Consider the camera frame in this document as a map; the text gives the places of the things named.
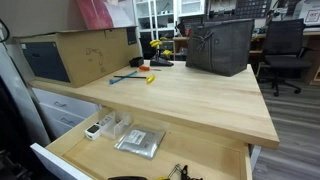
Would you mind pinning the wide wooden tool drawer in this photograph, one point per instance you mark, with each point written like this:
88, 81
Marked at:
186, 156

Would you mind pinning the white cabinet drawer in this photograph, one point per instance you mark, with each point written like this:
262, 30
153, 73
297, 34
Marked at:
58, 128
53, 115

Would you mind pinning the small black tray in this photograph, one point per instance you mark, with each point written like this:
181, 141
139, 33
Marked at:
136, 62

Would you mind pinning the silver antistatic bag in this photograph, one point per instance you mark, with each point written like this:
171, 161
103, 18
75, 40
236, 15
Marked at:
140, 141

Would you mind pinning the clear plastic organizer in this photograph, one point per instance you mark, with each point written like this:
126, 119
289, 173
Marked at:
115, 131

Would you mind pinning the white shelf unit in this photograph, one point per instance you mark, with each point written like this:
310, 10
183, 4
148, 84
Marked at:
153, 20

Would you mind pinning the grey woven tote bag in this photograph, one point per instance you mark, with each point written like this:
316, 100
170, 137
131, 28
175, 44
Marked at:
220, 50

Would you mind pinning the white handheld meter red button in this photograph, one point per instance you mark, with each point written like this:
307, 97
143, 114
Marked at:
90, 134

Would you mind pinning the black pegboard panel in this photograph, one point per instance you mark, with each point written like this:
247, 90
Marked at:
253, 8

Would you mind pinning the black office chair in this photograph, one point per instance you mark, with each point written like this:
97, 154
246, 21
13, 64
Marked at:
283, 36

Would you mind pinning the white side panel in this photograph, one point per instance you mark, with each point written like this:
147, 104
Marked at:
20, 93

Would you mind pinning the white box red logo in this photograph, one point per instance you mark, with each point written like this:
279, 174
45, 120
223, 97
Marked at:
311, 15

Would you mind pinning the white wall cabinet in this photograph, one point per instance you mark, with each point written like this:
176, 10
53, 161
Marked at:
180, 8

